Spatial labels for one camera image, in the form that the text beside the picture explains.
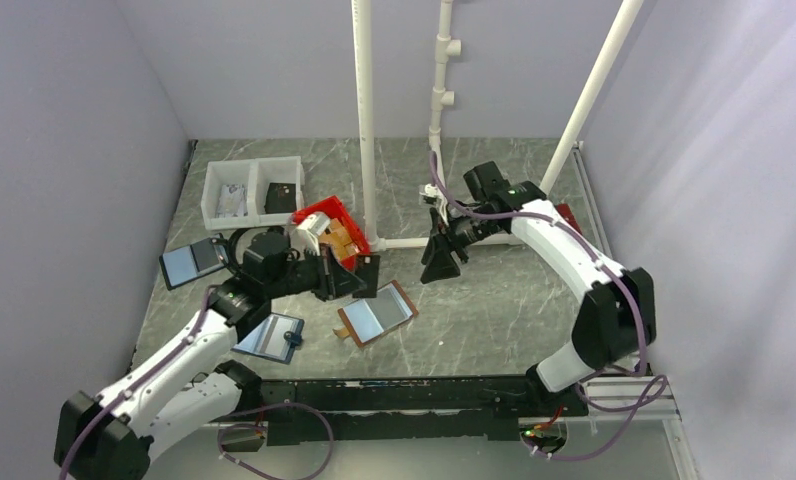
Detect red plastic bin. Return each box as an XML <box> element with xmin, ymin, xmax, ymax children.
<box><xmin>292</xmin><ymin>196</ymin><xmax>371</xmax><ymax>271</ymax></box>

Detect brown leather card holder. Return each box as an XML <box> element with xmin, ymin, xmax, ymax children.
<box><xmin>333</xmin><ymin>281</ymin><xmax>419</xmax><ymax>348</ymax></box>

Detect black card in tray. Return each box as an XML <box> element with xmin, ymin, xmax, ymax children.
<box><xmin>264</xmin><ymin>182</ymin><xmax>299</xmax><ymax>215</ymax></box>

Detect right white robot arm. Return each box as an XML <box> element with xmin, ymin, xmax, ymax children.
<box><xmin>420</xmin><ymin>161</ymin><xmax>656</xmax><ymax>415</ymax></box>

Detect grey blue card holder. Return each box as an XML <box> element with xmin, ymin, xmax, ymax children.
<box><xmin>158</xmin><ymin>235</ymin><xmax>228</xmax><ymax>291</ymax></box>

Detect patterned card in tray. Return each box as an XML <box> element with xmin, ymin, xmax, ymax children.
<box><xmin>215</xmin><ymin>184</ymin><xmax>248</xmax><ymax>218</ymax></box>

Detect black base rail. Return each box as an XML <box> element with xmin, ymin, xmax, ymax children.
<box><xmin>214</xmin><ymin>360</ymin><xmax>588</xmax><ymax>446</ymax></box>

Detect black coiled cable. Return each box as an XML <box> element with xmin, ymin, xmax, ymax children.
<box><xmin>225</xmin><ymin>225</ymin><xmax>292</xmax><ymax>276</ymax></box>

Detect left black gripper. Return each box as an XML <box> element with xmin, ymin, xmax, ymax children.
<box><xmin>266</xmin><ymin>243</ymin><xmax>366</xmax><ymax>302</ymax></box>

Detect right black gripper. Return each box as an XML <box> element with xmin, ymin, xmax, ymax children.
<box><xmin>421</xmin><ymin>207</ymin><xmax>502</xmax><ymax>284</ymax></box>

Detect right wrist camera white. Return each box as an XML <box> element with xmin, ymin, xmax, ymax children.
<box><xmin>419</xmin><ymin>184</ymin><xmax>448</xmax><ymax>218</ymax></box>

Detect blue card holder open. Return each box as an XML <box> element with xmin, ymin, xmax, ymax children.
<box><xmin>232</xmin><ymin>313</ymin><xmax>305</xmax><ymax>365</ymax></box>

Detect white PVC pipe frame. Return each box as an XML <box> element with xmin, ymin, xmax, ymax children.
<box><xmin>350</xmin><ymin>0</ymin><xmax>643</xmax><ymax>252</ymax></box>

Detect brown items in bin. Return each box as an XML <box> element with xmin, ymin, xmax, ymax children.
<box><xmin>319</xmin><ymin>219</ymin><xmax>360</xmax><ymax>262</ymax></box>

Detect white divided tray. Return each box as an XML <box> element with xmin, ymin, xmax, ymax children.
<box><xmin>200</xmin><ymin>156</ymin><xmax>305</xmax><ymax>231</ymax></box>

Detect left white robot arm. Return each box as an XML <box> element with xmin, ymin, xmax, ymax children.
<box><xmin>54</xmin><ymin>227</ymin><xmax>371</xmax><ymax>479</ymax></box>

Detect red card holder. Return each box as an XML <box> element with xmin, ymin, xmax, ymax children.
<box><xmin>555</xmin><ymin>203</ymin><xmax>583</xmax><ymax>234</ymax></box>

